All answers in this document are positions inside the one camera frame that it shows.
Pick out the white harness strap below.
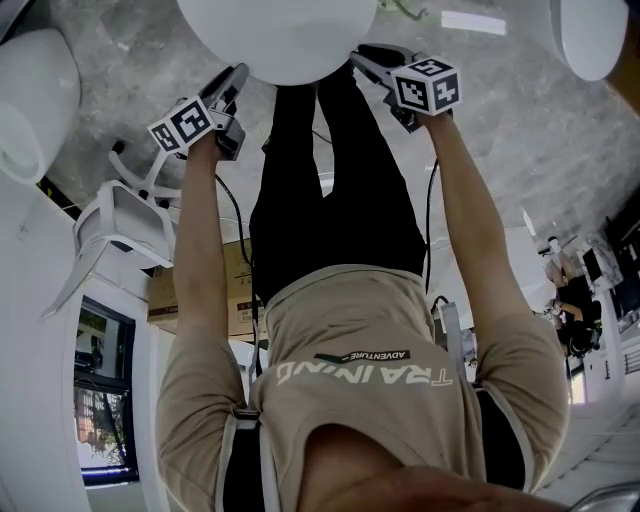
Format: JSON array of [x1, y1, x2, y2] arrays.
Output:
[[472, 379, 536, 494], [214, 404, 281, 512]]

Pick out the person's left forearm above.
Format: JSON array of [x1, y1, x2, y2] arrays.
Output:
[[172, 127, 231, 346]]

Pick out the person's right forearm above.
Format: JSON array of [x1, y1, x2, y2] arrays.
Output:
[[423, 113, 539, 351]]

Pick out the black framed window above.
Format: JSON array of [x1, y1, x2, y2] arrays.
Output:
[[73, 294, 140, 487]]

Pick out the small white floor fitting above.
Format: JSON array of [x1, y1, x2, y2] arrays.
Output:
[[378, 0, 430, 20]]

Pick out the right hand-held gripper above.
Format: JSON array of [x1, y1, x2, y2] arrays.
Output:
[[349, 43, 462, 135]]

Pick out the person's head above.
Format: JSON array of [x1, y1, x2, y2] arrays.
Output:
[[304, 422, 571, 512]]

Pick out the person's beige shirt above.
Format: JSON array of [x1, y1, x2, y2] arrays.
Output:
[[154, 264, 571, 512]]

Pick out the white office chair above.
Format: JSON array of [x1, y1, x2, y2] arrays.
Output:
[[38, 141, 185, 322]]

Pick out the black cable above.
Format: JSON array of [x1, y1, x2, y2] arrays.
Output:
[[213, 172, 264, 381]]

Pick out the person's black trousers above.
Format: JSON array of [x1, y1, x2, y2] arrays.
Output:
[[248, 64, 429, 306]]

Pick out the rounded white toilet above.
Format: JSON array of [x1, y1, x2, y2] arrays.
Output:
[[0, 27, 83, 187]]

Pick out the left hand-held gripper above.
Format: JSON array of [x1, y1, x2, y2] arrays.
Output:
[[146, 62, 251, 163]]

